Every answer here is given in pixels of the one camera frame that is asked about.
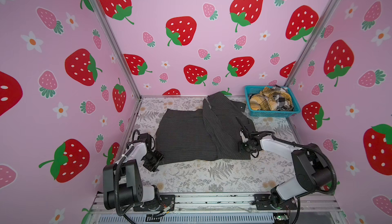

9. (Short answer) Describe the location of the dark grey striped shirt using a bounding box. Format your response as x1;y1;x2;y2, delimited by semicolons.
155;92;255;164

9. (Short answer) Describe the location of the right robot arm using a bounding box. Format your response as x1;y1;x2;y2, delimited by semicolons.
239;129;337;209

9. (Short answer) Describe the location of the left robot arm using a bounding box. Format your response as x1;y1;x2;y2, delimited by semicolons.
103;140;162;215

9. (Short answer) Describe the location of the yellow plaid shirt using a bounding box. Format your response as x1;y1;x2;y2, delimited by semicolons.
249;86;294;111

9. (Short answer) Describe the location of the teal plastic basket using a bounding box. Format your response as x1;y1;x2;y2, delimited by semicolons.
245;86;301;118

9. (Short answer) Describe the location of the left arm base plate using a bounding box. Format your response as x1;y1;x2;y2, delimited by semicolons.
133;195;176;212

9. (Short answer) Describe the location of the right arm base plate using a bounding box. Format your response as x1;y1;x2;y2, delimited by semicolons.
251;194;298;211

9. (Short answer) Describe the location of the aluminium rail frame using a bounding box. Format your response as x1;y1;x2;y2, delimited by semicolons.
86;192;349;224

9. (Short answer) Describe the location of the right black cable conduit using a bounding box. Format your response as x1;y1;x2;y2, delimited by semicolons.
241;127;337;195

